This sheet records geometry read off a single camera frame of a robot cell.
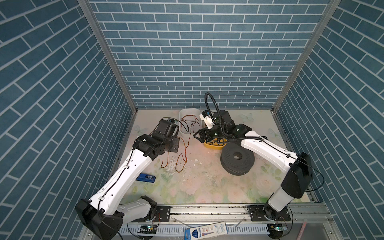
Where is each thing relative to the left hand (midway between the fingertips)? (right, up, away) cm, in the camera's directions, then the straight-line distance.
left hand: (175, 142), depth 75 cm
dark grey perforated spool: (+34, -12, +15) cm, 40 cm away
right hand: (+11, +6, +4) cm, 13 cm away
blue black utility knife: (-19, -20, +8) cm, 29 cm away
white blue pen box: (+15, -40, -7) cm, 44 cm away
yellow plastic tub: (+24, -4, +24) cm, 34 cm away
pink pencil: (+61, -40, -5) cm, 73 cm away
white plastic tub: (+5, +12, +38) cm, 40 cm away
